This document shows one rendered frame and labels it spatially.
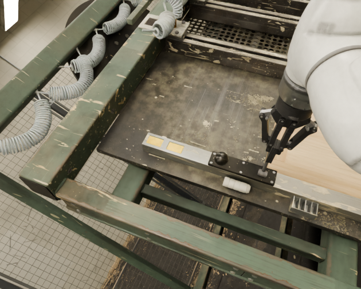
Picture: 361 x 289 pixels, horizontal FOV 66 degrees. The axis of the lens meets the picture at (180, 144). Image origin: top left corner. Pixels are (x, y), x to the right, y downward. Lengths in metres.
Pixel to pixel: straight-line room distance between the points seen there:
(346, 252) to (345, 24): 0.65
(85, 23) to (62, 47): 0.21
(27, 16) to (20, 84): 5.10
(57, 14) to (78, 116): 5.71
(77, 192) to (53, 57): 0.81
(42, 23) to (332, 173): 6.00
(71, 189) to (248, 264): 0.51
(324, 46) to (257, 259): 0.51
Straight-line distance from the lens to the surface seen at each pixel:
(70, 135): 0.90
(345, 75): 0.42
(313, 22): 0.48
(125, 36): 1.79
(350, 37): 0.48
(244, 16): 1.42
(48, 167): 0.86
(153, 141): 0.90
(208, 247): 0.75
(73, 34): 1.60
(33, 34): 6.27
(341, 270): 0.92
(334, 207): 0.90
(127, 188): 0.91
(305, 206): 0.87
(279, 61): 1.18
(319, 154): 1.00
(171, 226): 0.76
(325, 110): 0.42
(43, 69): 1.45
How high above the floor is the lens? 1.85
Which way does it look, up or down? 18 degrees down
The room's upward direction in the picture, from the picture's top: 53 degrees counter-clockwise
